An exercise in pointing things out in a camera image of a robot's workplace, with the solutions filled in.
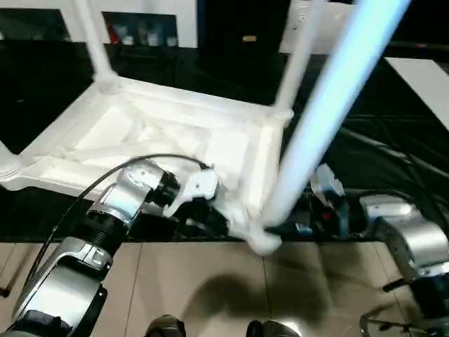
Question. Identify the white flat board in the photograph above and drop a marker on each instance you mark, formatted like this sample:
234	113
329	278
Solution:
421	80

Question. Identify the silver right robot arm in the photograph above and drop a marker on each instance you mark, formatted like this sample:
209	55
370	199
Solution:
414	238

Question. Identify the white plastic table top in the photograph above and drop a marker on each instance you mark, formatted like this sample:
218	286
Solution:
105	130

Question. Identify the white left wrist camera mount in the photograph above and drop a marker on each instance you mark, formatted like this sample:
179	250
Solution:
200	182

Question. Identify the black stand leg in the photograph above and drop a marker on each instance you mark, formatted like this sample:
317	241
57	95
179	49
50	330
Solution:
396	284

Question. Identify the dark robot foot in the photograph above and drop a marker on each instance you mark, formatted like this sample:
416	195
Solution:
166	327
273	329

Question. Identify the dark robot left foot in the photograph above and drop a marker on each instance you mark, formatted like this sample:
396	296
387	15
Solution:
166	327

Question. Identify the red bottle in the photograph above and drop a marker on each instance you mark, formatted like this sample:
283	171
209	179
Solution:
113	36

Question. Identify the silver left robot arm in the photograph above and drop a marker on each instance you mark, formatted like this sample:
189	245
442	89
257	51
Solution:
133	189

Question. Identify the chrome bent tube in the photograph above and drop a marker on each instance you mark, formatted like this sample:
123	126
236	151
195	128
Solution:
386	324

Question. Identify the dark low table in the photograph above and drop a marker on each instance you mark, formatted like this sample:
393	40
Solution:
421	47

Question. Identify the white plastic table leg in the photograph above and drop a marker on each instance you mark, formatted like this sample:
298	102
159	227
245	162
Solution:
298	63
8	165
333	105
93	45

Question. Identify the dark robot right foot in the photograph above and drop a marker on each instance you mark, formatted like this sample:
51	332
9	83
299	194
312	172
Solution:
273	329

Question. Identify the black box with gold label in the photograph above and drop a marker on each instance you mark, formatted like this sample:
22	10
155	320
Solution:
228	21

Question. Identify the black work mat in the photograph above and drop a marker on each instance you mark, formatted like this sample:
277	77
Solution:
386	133

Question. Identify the white glass-door cabinet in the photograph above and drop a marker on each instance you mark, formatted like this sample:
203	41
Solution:
186	21

